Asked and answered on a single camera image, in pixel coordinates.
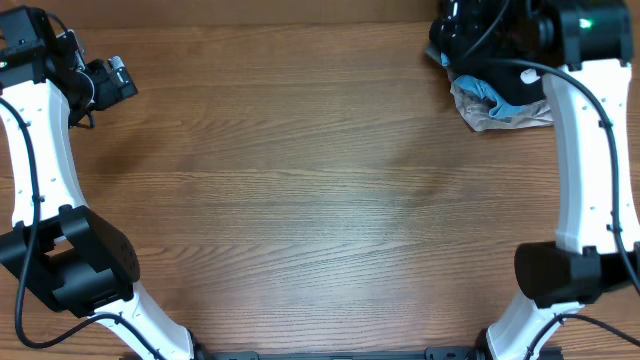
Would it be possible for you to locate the dark teal t-shirt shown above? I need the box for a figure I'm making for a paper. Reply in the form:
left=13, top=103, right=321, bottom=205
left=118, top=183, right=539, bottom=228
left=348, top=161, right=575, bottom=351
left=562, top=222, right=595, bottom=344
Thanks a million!
left=447, top=0, right=543, bottom=69

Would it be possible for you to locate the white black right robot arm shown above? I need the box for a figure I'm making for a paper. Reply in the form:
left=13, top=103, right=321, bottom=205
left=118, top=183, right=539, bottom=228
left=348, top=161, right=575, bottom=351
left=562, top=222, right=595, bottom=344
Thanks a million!
left=427, top=0, right=639, bottom=359

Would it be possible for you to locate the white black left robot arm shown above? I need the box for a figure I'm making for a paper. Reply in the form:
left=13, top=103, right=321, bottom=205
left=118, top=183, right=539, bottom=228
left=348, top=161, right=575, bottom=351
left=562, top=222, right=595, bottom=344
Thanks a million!
left=1, top=6, right=206, bottom=359

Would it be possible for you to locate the grey garment in pile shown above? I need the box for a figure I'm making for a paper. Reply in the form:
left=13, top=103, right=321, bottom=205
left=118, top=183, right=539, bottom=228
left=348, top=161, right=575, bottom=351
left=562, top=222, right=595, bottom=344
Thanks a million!
left=425, top=44, right=450, bottom=68

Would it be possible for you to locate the black folded garment on pile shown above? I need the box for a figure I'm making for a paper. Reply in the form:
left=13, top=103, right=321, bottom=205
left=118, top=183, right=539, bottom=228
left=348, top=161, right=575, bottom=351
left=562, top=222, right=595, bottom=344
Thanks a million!
left=477, top=65, right=545, bottom=106

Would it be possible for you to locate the beige garment in pile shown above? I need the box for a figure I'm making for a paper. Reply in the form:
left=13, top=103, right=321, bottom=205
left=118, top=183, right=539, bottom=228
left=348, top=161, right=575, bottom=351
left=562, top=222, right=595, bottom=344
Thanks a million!
left=450, top=80, right=553, bottom=132

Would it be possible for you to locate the light blue garment in pile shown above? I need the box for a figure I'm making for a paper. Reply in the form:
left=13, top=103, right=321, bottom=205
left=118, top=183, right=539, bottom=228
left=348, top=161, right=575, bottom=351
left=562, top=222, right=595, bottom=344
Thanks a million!
left=445, top=67, right=525, bottom=121

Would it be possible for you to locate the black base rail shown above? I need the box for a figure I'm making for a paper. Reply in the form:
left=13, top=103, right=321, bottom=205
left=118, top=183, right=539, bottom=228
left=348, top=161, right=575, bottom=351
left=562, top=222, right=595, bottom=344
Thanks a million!
left=211, top=346, right=492, bottom=360

